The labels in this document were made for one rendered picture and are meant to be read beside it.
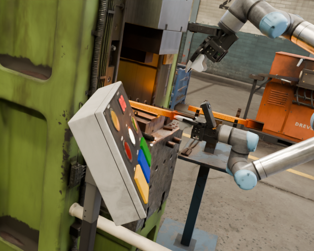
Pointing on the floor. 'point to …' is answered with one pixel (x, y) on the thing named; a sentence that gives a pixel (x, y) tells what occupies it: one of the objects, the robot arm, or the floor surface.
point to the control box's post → (89, 217)
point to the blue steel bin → (180, 86)
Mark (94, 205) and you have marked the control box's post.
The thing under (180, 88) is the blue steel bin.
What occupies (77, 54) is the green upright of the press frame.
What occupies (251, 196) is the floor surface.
